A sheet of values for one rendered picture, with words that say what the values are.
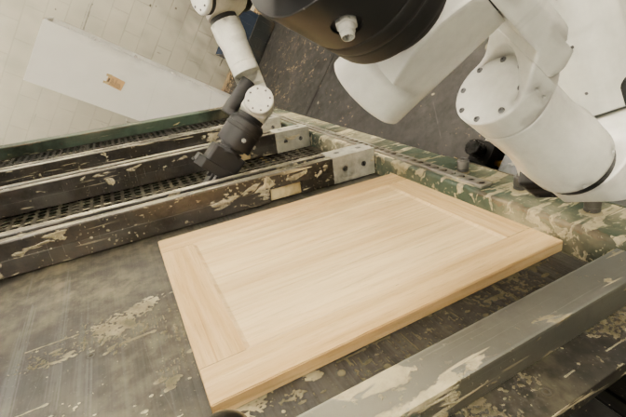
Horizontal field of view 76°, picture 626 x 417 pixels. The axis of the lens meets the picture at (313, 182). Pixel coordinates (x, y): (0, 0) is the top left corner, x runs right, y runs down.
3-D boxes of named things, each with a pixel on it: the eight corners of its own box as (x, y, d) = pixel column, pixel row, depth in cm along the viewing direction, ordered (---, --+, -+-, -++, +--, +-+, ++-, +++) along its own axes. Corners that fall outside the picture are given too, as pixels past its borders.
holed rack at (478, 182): (492, 184, 80) (492, 181, 79) (481, 188, 78) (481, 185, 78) (240, 102, 220) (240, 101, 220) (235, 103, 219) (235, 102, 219)
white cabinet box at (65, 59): (251, 107, 458) (43, 18, 352) (231, 154, 468) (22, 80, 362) (238, 97, 509) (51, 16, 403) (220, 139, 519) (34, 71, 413)
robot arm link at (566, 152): (442, 151, 36) (549, 226, 45) (566, 132, 27) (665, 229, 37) (466, 52, 39) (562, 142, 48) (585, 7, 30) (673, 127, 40)
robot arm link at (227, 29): (219, 73, 96) (185, -4, 95) (253, 66, 103) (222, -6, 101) (240, 53, 88) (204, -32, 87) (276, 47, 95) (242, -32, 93)
